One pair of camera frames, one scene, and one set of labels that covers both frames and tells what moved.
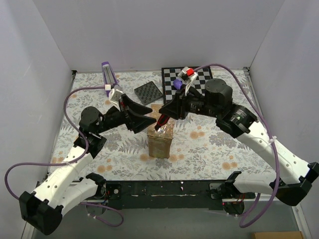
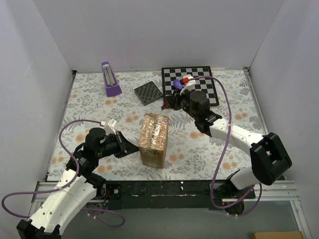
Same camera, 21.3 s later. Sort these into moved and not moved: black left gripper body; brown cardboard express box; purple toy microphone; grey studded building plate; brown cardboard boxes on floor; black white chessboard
Moved: brown cardboard express box; black left gripper body
Not moved: grey studded building plate; brown cardboard boxes on floor; purple toy microphone; black white chessboard
